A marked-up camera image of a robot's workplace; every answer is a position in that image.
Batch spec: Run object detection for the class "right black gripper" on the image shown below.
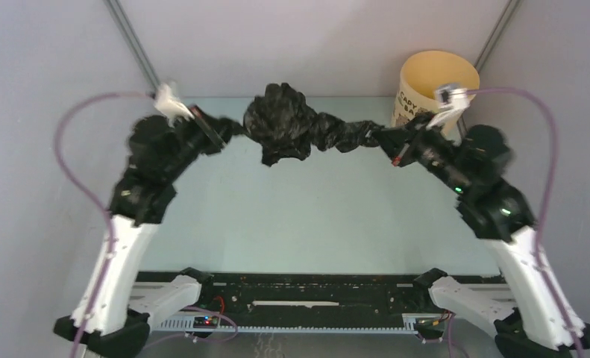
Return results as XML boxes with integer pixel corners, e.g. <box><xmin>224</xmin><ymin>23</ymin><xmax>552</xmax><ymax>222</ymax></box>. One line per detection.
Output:
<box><xmin>365</xmin><ymin>110</ymin><xmax>461</xmax><ymax>190</ymax></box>

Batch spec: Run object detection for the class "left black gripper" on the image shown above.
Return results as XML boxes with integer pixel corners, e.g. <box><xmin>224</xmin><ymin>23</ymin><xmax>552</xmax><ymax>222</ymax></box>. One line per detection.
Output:
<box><xmin>172</xmin><ymin>104</ymin><xmax>246</xmax><ymax>176</ymax></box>

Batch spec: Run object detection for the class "black plastic trash bag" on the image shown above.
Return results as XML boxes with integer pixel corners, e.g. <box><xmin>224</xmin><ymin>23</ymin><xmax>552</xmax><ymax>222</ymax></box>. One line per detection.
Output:
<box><xmin>243</xmin><ymin>83</ymin><xmax>384</xmax><ymax>166</ymax></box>

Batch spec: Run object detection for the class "yellow capybara trash bin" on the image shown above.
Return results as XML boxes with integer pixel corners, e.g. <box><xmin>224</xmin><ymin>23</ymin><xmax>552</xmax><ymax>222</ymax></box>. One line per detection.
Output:
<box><xmin>391</xmin><ymin>50</ymin><xmax>480</xmax><ymax>127</ymax></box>

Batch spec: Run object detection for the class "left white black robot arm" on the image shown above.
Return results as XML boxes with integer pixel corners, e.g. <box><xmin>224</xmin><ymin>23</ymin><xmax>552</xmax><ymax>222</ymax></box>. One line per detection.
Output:
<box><xmin>54</xmin><ymin>107</ymin><xmax>245</xmax><ymax>357</ymax></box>

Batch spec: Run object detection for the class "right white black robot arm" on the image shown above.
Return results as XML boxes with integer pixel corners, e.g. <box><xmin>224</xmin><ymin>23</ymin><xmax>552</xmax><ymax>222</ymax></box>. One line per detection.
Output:
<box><xmin>372</xmin><ymin>113</ymin><xmax>590</xmax><ymax>357</ymax></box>

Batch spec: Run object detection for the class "right small circuit board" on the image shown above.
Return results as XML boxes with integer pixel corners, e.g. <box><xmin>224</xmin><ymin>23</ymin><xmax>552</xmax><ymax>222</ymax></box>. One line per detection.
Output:
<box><xmin>415</xmin><ymin>317</ymin><xmax>447</xmax><ymax>327</ymax></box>

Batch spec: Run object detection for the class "small circuit board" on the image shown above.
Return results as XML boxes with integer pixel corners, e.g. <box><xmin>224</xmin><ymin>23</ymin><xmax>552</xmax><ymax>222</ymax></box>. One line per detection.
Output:
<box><xmin>415</xmin><ymin>317</ymin><xmax>447</xmax><ymax>327</ymax></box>
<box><xmin>192</xmin><ymin>315</ymin><xmax>219</xmax><ymax>329</ymax></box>

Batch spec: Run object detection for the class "left small circuit board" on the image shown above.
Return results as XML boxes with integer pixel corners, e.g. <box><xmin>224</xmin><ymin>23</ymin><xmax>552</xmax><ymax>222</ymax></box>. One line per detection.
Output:
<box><xmin>192</xmin><ymin>315</ymin><xmax>219</xmax><ymax>329</ymax></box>

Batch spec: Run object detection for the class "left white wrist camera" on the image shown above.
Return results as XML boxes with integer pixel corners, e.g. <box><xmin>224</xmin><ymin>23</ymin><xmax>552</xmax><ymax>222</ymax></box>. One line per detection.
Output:
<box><xmin>154</xmin><ymin>83</ymin><xmax>195</xmax><ymax>127</ymax></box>

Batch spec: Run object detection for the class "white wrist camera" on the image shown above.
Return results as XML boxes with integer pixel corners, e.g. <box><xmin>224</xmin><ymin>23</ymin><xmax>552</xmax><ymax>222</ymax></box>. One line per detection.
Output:
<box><xmin>426</xmin><ymin>83</ymin><xmax>471</xmax><ymax>129</ymax></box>
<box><xmin>154</xmin><ymin>83</ymin><xmax>195</xmax><ymax>127</ymax></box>

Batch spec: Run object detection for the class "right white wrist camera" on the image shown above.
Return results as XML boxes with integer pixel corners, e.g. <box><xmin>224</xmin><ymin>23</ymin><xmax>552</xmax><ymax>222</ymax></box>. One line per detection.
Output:
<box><xmin>426</xmin><ymin>83</ymin><xmax>471</xmax><ymax>129</ymax></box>

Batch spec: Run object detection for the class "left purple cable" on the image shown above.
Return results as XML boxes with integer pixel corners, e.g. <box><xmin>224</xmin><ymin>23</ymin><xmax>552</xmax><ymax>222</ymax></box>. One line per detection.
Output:
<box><xmin>53</xmin><ymin>92</ymin><xmax>160</xmax><ymax>358</ymax></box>

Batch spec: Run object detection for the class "left aluminium corner post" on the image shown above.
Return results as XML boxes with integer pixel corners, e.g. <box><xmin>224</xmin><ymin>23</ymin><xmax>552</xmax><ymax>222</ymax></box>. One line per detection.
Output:
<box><xmin>103</xmin><ymin>0</ymin><xmax>160</xmax><ymax>90</ymax></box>

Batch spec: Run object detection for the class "aluminium corner post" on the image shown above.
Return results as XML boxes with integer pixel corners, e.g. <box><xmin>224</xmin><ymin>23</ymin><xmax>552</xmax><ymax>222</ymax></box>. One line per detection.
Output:
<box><xmin>474</xmin><ymin>0</ymin><xmax>523</xmax><ymax>73</ymax></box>
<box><xmin>103</xmin><ymin>0</ymin><xmax>160</xmax><ymax>90</ymax></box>

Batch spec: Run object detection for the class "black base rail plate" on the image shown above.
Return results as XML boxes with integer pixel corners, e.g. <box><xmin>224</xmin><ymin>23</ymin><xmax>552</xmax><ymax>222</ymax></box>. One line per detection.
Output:
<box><xmin>135</xmin><ymin>270</ymin><xmax>503</xmax><ymax>331</ymax></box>

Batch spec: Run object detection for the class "right aluminium corner post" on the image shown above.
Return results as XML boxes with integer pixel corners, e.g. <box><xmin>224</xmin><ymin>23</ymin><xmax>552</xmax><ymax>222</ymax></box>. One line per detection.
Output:
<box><xmin>474</xmin><ymin>0</ymin><xmax>523</xmax><ymax>73</ymax></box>

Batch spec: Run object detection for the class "white slotted cable duct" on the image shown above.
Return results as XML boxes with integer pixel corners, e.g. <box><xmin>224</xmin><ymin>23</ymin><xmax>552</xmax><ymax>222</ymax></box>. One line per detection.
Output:
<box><xmin>152</xmin><ymin>315</ymin><xmax>424</xmax><ymax>335</ymax></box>

